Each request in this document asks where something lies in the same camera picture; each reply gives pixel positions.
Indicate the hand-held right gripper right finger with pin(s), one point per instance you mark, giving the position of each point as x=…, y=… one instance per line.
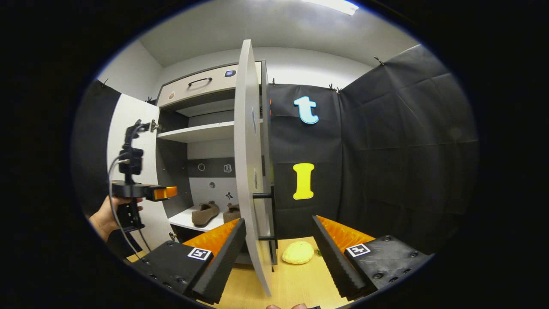
x=334, y=262

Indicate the white cabinet door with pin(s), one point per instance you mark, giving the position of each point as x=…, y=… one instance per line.
x=133, y=109
x=246, y=150

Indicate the white cabinet shelf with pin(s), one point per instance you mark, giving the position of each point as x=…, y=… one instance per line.
x=182, y=219
x=197, y=131

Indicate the black backdrop cloth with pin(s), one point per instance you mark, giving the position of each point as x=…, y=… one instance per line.
x=92, y=141
x=386, y=150

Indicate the beige cabinet drawer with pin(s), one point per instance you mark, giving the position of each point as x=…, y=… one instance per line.
x=201, y=90

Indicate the metal door hinge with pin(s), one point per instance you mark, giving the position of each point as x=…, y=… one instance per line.
x=173, y=236
x=155, y=126

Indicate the brown fluffy shoe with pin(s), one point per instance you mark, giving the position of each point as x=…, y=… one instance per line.
x=232, y=213
x=206, y=214

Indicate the long ceiling light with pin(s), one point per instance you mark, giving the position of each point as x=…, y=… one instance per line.
x=334, y=6

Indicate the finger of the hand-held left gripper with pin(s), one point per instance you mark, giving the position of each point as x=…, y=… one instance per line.
x=165, y=193

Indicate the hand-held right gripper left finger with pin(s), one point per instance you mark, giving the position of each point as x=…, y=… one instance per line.
x=223, y=262

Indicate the white grey shoe cabinet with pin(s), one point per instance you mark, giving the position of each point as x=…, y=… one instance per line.
x=173, y=180

